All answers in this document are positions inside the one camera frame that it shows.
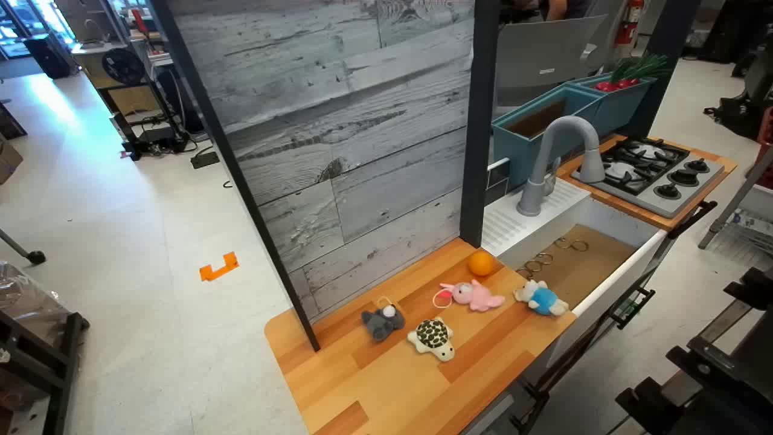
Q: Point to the grey curved tap nozzle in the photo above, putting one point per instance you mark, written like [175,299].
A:
[564,124]

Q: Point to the grey wood-pattern backdrop panel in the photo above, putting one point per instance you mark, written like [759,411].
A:
[339,137]

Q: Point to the orange ball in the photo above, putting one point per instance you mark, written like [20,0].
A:
[480,264]

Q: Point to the grey plush toy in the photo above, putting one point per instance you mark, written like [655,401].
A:
[381,324]

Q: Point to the pink plush toy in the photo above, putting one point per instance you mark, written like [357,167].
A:
[475,296]

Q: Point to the cream green-spotted plush turtle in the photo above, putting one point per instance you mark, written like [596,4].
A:
[433,336]

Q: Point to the white toy kitchen sink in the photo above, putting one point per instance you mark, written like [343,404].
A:
[523,221]

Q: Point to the teal storage bin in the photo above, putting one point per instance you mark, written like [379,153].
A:
[523,146]

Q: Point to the blue and white plush bunny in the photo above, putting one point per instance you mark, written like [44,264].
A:
[544,300]

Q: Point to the grey box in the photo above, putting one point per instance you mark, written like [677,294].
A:
[547,52]

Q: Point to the red toy food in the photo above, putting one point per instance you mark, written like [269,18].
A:
[616,86]

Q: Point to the toy gas stove top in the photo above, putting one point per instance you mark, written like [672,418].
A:
[652,172]

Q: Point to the cluttered equipment cart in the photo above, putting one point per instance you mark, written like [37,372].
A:
[135,87]

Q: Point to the green toy vegetable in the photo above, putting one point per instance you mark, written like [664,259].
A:
[642,68]

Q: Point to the red fire extinguisher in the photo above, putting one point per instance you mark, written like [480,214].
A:
[628,24]

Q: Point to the wooden board under stove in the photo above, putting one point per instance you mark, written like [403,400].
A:
[709,172]

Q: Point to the white metal stand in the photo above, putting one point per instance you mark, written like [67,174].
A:
[738,201]

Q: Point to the black tripod leg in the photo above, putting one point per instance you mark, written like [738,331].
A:
[25,252]

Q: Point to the dark shelf rack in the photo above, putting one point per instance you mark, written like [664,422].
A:
[32,354]

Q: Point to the black upright frame post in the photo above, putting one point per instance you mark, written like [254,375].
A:
[478,121]

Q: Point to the black slanted frame post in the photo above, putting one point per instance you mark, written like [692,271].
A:
[233,161]

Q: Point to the black metal rig frame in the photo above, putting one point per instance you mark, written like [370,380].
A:
[709,378]

